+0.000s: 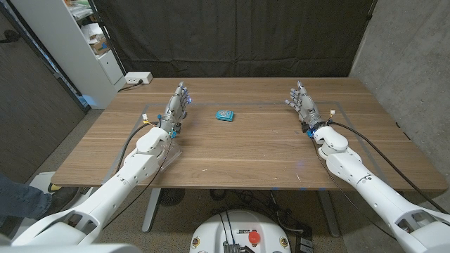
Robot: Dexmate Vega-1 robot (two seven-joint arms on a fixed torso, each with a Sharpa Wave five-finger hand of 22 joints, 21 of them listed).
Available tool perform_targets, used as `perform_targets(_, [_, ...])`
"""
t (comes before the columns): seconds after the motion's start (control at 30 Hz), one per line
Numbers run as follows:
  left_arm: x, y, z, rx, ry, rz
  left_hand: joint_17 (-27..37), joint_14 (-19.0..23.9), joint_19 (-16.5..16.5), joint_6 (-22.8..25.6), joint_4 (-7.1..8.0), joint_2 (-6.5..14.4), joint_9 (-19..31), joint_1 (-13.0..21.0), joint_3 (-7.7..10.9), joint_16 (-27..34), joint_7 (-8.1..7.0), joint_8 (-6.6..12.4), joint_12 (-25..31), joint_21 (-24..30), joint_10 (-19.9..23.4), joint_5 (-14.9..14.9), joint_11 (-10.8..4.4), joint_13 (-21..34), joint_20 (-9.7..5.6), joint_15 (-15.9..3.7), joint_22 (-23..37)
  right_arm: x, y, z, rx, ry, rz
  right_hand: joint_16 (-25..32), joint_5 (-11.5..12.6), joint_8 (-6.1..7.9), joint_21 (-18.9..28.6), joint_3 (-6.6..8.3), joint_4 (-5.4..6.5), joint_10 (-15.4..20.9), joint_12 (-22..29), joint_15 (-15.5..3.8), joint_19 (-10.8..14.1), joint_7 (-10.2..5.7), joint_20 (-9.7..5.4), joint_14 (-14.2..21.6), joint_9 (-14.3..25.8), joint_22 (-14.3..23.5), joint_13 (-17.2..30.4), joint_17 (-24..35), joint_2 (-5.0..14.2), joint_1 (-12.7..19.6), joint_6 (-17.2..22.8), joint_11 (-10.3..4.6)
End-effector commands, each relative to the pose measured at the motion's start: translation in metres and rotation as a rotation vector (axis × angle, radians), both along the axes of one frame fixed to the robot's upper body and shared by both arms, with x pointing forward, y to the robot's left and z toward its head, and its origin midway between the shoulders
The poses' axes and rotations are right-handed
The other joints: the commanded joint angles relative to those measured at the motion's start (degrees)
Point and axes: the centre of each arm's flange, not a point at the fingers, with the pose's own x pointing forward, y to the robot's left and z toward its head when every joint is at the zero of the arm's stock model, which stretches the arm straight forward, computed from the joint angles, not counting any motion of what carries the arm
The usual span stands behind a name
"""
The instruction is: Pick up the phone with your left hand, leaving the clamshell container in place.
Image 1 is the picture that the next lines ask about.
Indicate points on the black shoe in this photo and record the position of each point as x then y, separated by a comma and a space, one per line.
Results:
63, 198

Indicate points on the white power strip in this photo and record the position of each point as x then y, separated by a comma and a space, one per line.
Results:
139, 77

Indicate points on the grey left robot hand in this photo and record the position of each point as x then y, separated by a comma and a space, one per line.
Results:
174, 110

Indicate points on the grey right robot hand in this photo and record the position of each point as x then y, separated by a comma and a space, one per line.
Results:
306, 107

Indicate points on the clear plastic clamshell container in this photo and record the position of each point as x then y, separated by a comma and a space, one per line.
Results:
174, 154

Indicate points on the white shelf cabinet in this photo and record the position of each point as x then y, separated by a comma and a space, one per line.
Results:
70, 56

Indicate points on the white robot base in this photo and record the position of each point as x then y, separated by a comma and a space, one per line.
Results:
242, 225

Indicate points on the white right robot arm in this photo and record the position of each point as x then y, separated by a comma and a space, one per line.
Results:
369, 189

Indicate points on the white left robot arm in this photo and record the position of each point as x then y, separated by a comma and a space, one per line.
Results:
116, 182

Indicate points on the cardboard box with blue tape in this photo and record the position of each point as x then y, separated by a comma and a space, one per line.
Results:
100, 45

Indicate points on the grey table leg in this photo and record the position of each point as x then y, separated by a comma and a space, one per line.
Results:
328, 214
151, 211

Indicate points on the red emergency stop button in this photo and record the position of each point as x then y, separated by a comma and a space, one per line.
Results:
254, 237

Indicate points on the person leg in jeans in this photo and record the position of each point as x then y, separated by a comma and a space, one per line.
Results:
21, 198

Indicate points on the black curtain backdrop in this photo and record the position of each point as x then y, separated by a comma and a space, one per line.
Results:
239, 35

